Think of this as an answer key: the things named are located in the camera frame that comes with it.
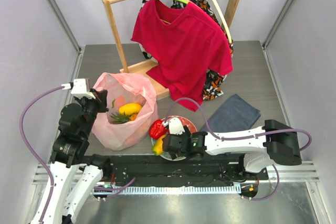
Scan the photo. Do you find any white cable duct strip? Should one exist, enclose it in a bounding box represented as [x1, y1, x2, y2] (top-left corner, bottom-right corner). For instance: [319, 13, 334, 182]
[46, 185, 242, 195]

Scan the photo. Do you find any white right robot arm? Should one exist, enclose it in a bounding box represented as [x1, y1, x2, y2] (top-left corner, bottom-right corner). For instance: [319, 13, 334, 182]
[163, 120, 302, 179]

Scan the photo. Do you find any folded grey towel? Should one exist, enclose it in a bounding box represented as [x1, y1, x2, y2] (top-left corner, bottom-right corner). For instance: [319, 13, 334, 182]
[207, 94, 261, 133]

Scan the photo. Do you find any patterned black orange garment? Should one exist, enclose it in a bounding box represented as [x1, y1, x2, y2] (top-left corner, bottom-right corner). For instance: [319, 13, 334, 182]
[141, 0, 234, 101]

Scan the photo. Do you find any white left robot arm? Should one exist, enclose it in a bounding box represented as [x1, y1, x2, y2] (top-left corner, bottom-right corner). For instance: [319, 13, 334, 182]
[32, 89, 112, 223]

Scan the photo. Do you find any cream wooden hanger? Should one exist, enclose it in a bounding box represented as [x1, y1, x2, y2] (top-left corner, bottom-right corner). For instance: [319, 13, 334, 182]
[212, 0, 233, 44]

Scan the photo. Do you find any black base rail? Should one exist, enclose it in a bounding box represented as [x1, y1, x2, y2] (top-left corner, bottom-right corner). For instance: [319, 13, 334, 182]
[101, 154, 269, 187]

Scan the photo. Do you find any yellow green mango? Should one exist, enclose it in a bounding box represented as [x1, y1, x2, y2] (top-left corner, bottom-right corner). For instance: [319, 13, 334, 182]
[152, 134, 166, 156]

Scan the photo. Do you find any pink plastic bag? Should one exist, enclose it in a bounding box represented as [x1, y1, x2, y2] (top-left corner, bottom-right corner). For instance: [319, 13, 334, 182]
[92, 72, 158, 151]

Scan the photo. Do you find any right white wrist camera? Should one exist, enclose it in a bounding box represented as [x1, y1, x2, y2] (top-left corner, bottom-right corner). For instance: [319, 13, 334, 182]
[162, 116, 185, 135]

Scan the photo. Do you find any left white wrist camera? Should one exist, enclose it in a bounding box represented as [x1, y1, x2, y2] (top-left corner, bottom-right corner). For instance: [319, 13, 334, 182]
[61, 78, 95, 99]

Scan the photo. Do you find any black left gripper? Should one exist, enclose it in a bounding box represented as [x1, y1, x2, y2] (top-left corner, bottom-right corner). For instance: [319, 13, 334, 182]
[76, 88, 109, 137]

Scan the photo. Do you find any orange pineapple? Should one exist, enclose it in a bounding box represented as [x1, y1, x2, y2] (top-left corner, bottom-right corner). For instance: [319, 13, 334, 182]
[110, 113, 138, 124]

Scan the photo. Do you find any red t-shirt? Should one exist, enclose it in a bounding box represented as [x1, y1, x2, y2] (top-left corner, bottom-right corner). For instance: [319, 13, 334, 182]
[131, 0, 233, 111]

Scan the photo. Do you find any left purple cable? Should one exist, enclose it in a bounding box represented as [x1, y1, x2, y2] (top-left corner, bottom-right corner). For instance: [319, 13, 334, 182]
[19, 84, 66, 224]

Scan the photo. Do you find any patterned ceramic plate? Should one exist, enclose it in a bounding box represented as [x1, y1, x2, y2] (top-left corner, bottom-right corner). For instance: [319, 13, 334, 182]
[151, 116, 197, 161]

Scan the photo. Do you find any red bell pepper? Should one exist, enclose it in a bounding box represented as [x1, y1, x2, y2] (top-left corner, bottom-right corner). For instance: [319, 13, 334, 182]
[149, 120, 167, 140]

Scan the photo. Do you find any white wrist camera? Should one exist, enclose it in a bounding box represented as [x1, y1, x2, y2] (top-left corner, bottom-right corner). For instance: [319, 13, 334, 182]
[61, 78, 95, 99]
[162, 116, 185, 135]

